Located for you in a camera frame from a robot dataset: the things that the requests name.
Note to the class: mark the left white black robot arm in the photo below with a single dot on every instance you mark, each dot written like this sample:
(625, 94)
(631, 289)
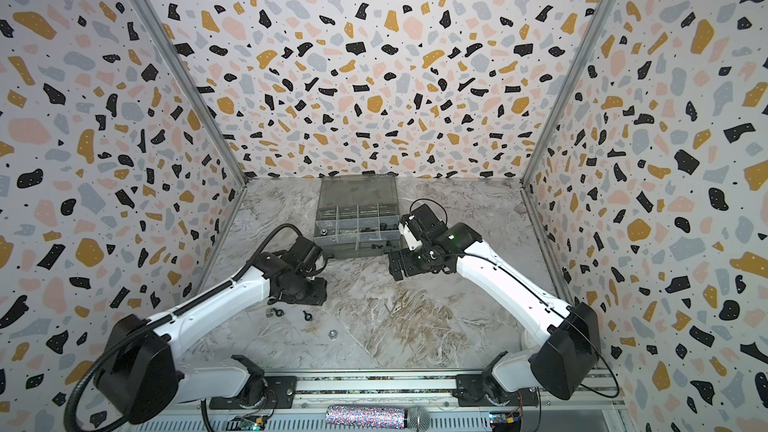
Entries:
(142, 374)

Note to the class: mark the left corner aluminium post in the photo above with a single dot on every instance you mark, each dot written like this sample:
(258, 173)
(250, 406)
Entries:
(169, 55)

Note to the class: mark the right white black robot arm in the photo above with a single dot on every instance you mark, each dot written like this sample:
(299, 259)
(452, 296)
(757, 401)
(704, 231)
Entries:
(562, 343)

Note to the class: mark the corner aluminium post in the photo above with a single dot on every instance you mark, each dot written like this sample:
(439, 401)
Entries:
(169, 55)
(592, 34)

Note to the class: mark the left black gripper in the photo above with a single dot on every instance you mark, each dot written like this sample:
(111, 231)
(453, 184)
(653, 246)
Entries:
(319, 296)

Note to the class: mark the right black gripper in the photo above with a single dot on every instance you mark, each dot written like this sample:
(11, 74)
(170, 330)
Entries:
(402, 261)

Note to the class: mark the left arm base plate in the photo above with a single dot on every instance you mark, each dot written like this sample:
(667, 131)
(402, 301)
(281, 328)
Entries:
(261, 394)

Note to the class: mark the clear plastic compartment organizer box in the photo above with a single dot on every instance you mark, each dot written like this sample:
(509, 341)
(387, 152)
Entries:
(357, 216)

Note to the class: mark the glitter handheld microphone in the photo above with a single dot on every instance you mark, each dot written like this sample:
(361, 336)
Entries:
(393, 418)

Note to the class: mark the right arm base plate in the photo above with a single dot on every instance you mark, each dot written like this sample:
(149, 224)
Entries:
(478, 390)

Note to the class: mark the aluminium front rail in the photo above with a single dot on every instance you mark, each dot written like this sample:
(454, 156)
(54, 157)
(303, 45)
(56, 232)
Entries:
(589, 409)

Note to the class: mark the right corner aluminium post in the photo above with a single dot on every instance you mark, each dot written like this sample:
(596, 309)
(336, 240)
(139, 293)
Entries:
(592, 34)

